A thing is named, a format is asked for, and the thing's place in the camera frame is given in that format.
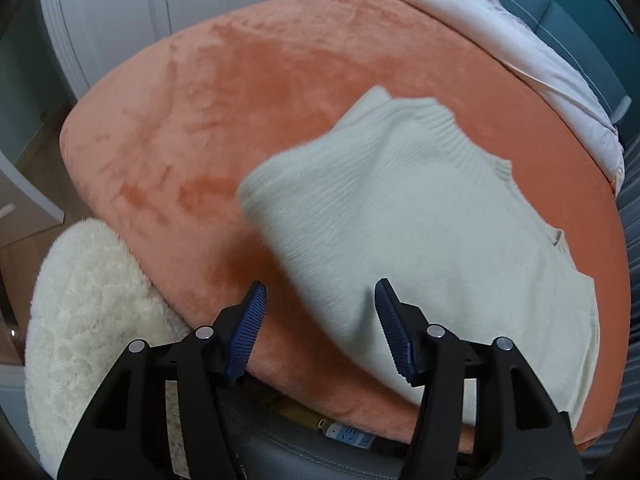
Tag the white power strip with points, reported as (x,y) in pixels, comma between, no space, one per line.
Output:
(350,435)

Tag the cream knitted cardigan sweater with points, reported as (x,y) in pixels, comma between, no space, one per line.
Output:
(400,210)

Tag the orange plush blanket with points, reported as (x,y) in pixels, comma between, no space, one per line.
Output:
(225,85)

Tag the blue upholstered headboard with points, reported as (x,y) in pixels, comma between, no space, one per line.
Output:
(560,10)

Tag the white wardrobe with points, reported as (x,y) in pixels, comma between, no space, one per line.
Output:
(125,0)

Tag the white fluffy cushion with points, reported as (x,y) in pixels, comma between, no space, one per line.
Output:
(90,310)

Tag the grey leather bed base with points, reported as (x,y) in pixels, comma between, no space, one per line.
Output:
(320,460)

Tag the white duvet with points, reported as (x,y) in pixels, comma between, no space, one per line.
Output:
(500,35)

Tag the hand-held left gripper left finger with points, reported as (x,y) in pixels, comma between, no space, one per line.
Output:
(245,330)

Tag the blue-grey curtain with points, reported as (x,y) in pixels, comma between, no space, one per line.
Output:
(627,260)

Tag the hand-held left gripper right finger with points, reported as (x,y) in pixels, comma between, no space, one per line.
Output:
(397,330)

